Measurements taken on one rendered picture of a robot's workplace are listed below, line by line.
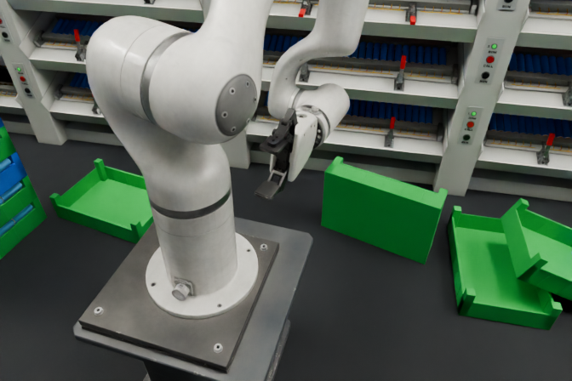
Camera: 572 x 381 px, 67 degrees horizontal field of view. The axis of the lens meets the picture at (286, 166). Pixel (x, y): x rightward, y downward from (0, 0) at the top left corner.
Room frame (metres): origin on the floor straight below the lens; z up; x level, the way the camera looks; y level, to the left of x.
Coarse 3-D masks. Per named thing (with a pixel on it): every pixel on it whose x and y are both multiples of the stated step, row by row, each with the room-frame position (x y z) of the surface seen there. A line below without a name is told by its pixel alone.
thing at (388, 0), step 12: (288, 0) 1.17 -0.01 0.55; (312, 0) 1.17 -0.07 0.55; (372, 0) 1.13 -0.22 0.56; (384, 0) 1.12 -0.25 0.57; (396, 0) 1.12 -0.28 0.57; (408, 0) 1.11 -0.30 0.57; (420, 0) 1.11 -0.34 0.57; (432, 0) 1.11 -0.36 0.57; (444, 0) 1.10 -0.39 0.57; (456, 0) 1.10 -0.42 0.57; (468, 0) 1.10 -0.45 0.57; (432, 12) 1.09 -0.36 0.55
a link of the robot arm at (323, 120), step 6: (300, 108) 0.72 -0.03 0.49; (306, 108) 0.71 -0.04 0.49; (312, 108) 0.71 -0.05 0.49; (318, 114) 0.70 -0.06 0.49; (324, 114) 0.71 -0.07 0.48; (318, 120) 0.69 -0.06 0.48; (324, 120) 0.69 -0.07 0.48; (324, 126) 0.68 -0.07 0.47; (318, 132) 0.68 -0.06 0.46; (324, 132) 0.68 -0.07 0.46; (318, 138) 0.68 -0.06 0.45; (324, 138) 0.68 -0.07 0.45
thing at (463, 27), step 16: (480, 0) 1.08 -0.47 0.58; (272, 16) 1.14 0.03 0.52; (288, 16) 1.13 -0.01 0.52; (304, 16) 1.12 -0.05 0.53; (368, 16) 1.11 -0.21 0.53; (384, 16) 1.10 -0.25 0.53; (400, 16) 1.10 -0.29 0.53; (432, 16) 1.09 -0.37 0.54; (448, 16) 1.08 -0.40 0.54; (464, 16) 1.08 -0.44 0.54; (480, 16) 1.04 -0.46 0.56; (368, 32) 1.10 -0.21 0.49; (384, 32) 1.09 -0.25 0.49; (400, 32) 1.08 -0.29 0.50; (416, 32) 1.07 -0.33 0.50; (432, 32) 1.06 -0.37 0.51; (448, 32) 1.06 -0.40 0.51; (464, 32) 1.05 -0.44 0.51
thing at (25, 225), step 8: (32, 208) 0.91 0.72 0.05; (40, 208) 0.92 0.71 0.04; (32, 216) 0.89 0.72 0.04; (40, 216) 0.91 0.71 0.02; (16, 224) 0.84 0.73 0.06; (24, 224) 0.86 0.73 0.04; (32, 224) 0.88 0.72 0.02; (8, 232) 0.81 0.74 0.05; (16, 232) 0.83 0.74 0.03; (24, 232) 0.85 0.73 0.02; (0, 240) 0.79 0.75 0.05; (8, 240) 0.80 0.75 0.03; (16, 240) 0.82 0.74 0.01; (0, 248) 0.78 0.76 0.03; (8, 248) 0.79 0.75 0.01; (0, 256) 0.77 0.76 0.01
